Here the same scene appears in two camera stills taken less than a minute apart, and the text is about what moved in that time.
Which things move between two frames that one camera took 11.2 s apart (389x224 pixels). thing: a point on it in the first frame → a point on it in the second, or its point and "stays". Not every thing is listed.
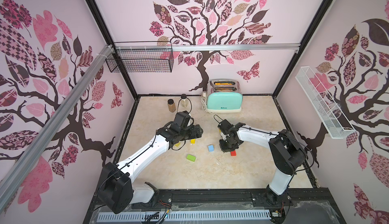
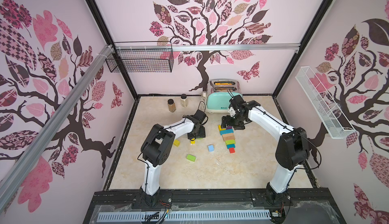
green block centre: (191, 157) stays
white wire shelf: (334, 119) stays
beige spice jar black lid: (184, 101) stays
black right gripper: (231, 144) → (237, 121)
